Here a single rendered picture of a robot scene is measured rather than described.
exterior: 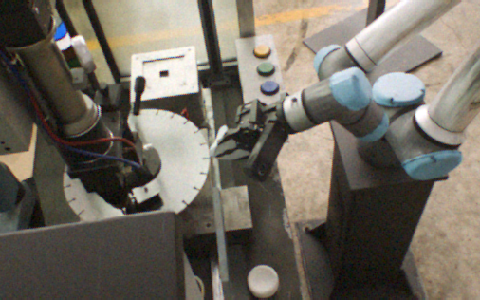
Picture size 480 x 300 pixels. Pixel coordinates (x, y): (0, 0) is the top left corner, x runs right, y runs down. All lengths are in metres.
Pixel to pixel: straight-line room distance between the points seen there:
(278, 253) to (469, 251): 1.09
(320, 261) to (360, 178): 0.75
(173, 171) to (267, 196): 0.29
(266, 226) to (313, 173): 1.01
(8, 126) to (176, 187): 0.50
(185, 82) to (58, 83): 0.70
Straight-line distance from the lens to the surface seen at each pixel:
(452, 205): 2.24
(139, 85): 0.93
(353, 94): 0.90
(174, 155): 1.15
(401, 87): 1.23
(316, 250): 2.04
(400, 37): 1.06
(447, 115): 1.11
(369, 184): 1.33
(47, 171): 1.50
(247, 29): 1.47
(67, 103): 0.73
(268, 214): 1.27
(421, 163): 1.14
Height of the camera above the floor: 1.85
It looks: 53 degrees down
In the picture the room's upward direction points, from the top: 9 degrees counter-clockwise
